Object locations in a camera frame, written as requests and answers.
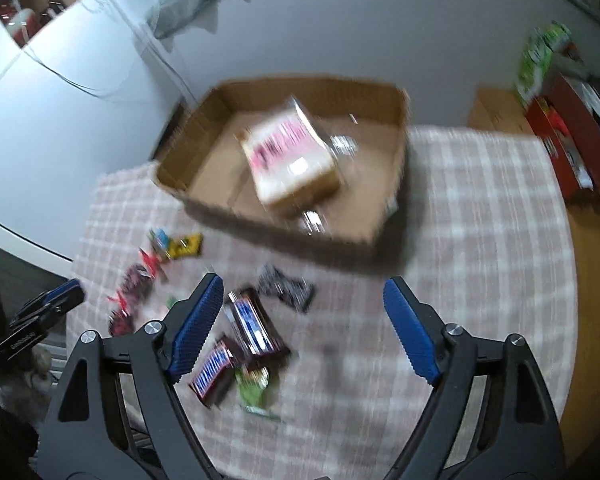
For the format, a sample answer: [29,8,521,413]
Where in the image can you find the Snickers bar English label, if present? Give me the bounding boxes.
[188,334,244,408]

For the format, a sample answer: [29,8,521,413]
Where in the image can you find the red storage box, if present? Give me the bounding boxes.
[526,74,600,204]

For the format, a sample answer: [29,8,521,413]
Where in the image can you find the yellow candy packet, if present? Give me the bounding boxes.
[168,233,204,259]

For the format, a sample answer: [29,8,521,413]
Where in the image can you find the black white patterned candy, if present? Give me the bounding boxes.
[257,263,315,313]

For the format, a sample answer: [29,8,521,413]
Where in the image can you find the pink plaid tablecloth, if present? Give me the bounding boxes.
[67,127,578,479]

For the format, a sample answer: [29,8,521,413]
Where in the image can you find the white cable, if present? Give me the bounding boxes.
[24,0,192,106]

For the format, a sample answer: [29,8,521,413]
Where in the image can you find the bread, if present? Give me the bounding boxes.
[236,96,341,214]

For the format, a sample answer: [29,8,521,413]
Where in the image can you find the green candy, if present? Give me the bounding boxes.
[235,368,280,422]

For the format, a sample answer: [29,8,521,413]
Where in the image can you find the open cardboard box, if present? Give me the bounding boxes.
[155,75,411,248]

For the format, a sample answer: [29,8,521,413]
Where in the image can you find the Snickers bar Chinese label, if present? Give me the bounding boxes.
[225,286,289,361]

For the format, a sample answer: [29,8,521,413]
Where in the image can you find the blue green jelly cup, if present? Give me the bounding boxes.
[148,229,171,258]

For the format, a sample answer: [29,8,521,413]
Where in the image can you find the green tissue box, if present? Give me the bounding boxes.
[515,22,571,108]

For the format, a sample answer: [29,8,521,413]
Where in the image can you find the red snack packet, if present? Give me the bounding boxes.
[108,306,137,337]
[108,263,154,314]

